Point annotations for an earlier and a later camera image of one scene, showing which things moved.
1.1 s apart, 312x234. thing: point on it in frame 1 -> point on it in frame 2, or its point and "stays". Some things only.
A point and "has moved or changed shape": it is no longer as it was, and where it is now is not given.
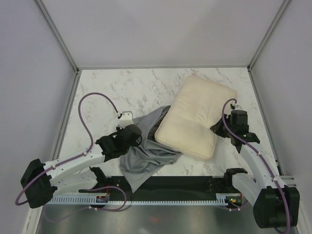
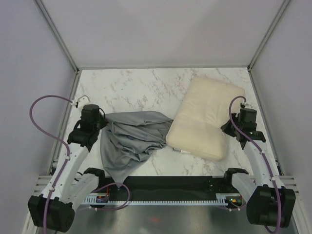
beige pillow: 185,126 has moved or changed shape
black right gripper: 217,129 -> 226,129
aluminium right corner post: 283,6 stays
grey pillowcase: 139,163 has moved or changed shape
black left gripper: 119,129 -> 104,122
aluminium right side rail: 265,120 stays
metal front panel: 146,219 stays
